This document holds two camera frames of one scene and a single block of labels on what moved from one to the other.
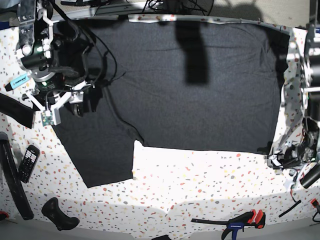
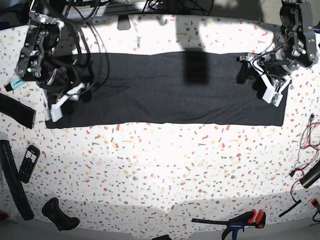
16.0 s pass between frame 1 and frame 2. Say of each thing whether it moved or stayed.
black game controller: stayed
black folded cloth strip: stayed
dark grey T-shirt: moved
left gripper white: moved
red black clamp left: stayed
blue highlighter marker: stayed
